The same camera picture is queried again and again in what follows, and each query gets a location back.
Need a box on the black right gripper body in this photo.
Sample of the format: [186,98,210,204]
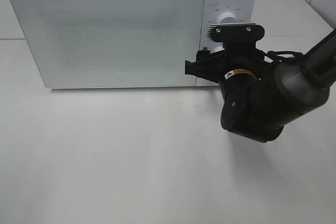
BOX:
[184,42,268,98]

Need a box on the white upper power knob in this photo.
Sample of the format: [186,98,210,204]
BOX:
[216,10,239,24]

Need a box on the white microwave door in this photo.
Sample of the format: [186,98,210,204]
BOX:
[10,0,203,89]

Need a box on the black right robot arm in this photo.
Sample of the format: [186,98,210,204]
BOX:
[185,23,335,143]

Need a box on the white timer knob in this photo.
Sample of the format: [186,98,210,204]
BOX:
[212,46,224,53]

